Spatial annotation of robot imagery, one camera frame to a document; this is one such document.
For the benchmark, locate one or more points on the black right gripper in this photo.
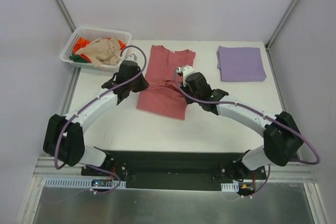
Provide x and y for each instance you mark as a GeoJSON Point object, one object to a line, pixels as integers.
{"type": "Point", "coordinates": [194, 80]}

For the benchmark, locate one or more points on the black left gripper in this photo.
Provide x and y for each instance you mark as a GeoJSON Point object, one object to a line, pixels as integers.
{"type": "Point", "coordinates": [128, 67]}

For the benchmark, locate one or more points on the red polo shirt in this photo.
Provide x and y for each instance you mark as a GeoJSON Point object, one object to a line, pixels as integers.
{"type": "Point", "coordinates": [162, 97]}

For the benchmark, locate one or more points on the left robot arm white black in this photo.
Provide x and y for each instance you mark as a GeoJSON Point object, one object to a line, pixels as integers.
{"type": "Point", "coordinates": [64, 139]}

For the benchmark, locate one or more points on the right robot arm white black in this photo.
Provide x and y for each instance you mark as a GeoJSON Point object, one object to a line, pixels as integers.
{"type": "Point", "coordinates": [281, 137]}

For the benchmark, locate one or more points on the beige crumpled shirt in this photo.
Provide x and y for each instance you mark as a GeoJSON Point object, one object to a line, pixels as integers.
{"type": "Point", "coordinates": [103, 52]}

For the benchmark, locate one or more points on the white plastic laundry basket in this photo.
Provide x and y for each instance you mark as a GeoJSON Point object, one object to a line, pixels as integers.
{"type": "Point", "coordinates": [106, 48]}

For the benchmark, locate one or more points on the folded purple t shirt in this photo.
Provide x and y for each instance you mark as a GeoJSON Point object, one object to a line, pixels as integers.
{"type": "Point", "coordinates": [240, 64]}

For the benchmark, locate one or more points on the green shirt in basket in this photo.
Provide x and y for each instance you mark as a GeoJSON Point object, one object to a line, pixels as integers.
{"type": "Point", "coordinates": [79, 59]}

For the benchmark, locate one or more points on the orange shirt in basket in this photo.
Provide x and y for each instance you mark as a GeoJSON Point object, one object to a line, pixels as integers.
{"type": "Point", "coordinates": [81, 45]}

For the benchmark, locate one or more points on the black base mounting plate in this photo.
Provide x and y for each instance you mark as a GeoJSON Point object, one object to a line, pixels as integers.
{"type": "Point", "coordinates": [174, 170]}

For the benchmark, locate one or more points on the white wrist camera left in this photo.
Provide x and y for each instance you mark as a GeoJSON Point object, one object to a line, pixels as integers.
{"type": "Point", "coordinates": [130, 58]}

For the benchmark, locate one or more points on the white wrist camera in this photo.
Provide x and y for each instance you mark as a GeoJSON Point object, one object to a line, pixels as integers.
{"type": "Point", "coordinates": [130, 58]}
{"type": "Point", "coordinates": [185, 70]}

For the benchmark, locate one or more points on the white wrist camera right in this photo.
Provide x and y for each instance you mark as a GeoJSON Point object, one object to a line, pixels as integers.
{"type": "Point", "coordinates": [185, 70]}

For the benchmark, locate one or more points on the white slotted cable duct right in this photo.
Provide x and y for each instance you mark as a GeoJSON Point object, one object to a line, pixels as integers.
{"type": "Point", "coordinates": [230, 187]}

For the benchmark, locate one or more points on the white slotted cable duct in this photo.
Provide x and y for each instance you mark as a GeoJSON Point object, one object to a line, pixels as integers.
{"type": "Point", "coordinates": [230, 187]}
{"type": "Point", "coordinates": [83, 183]}

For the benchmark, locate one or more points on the white slotted cable duct left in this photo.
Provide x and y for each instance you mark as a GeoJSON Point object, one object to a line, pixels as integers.
{"type": "Point", "coordinates": [83, 183]}

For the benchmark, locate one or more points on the aluminium frame post right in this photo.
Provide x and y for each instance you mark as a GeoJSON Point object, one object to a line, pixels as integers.
{"type": "Point", "coordinates": [285, 17]}

